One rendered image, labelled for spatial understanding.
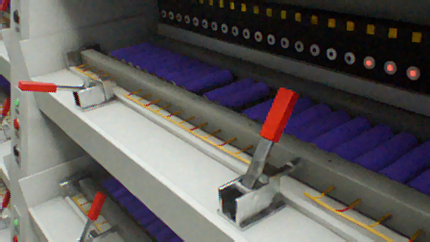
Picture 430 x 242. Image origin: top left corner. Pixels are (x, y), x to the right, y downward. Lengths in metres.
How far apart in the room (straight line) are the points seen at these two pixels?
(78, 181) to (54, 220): 0.07
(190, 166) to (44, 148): 0.37
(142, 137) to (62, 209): 0.30
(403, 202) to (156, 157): 0.20
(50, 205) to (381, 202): 0.53
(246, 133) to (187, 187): 0.07
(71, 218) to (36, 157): 0.10
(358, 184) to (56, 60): 0.47
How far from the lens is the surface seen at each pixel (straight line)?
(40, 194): 0.72
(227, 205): 0.30
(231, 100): 0.43
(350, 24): 0.41
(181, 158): 0.37
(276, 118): 0.29
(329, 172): 0.31
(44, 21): 0.65
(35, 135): 0.68
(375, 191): 0.29
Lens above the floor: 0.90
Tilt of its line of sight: 17 degrees down
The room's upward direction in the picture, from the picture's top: 8 degrees clockwise
